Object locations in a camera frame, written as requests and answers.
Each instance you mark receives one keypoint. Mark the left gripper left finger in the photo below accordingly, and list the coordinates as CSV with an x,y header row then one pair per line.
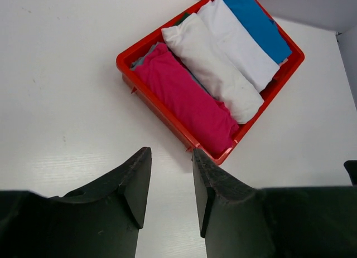
x,y
100,219

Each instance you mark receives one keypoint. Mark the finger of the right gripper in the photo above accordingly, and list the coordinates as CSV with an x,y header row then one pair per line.
x,y
351,168

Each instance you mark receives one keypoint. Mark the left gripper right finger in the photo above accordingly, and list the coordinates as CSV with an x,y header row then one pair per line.
x,y
237,220

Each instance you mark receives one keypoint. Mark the red plastic tray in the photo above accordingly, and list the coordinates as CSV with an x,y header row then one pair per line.
x,y
125,58

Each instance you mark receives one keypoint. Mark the pink t-shirt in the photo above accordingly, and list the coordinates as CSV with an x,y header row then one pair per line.
x,y
205,117

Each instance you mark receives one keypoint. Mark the blue rolled t-shirt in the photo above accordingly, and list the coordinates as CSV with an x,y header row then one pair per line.
x,y
262,28

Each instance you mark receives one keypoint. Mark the white textured rolled t-shirt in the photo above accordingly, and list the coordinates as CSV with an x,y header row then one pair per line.
x,y
196,47

